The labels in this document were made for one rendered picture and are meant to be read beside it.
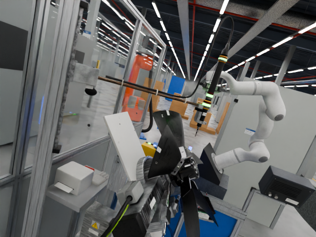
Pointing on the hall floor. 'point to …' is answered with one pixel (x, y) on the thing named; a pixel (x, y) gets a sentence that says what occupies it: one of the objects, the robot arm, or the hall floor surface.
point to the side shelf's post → (74, 224)
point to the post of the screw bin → (178, 225)
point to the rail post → (236, 228)
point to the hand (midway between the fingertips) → (212, 86)
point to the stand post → (110, 199)
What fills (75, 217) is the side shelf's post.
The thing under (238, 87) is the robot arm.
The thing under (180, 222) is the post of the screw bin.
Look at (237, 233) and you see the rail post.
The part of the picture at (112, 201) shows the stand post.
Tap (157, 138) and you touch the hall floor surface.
